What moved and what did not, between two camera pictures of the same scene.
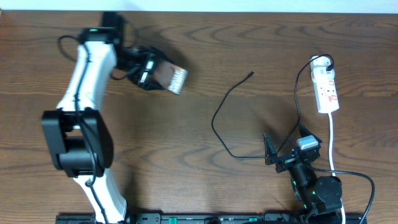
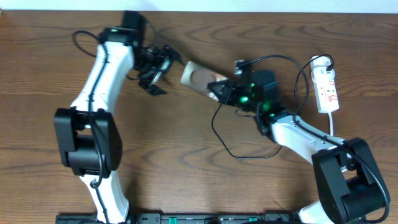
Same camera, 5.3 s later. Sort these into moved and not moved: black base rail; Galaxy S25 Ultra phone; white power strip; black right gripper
Moved: Galaxy S25 Ultra phone; black right gripper
Not moved: white power strip; black base rail
